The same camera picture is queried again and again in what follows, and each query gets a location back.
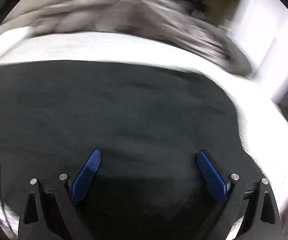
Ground white patterned mattress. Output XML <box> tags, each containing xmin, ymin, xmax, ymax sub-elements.
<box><xmin>0</xmin><ymin>27</ymin><xmax>288</xmax><ymax>239</ymax></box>

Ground black pants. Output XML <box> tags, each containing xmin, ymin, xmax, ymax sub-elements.
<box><xmin>0</xmin><ymin>61</ymin><xmax>262</xmax><ymax>239</ymax></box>

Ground grey crumpled duvet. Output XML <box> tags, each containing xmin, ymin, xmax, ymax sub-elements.
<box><xmin>32</xmin><ymin>0</ymin><xmax>252</xmax><ymax>76</ymax></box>

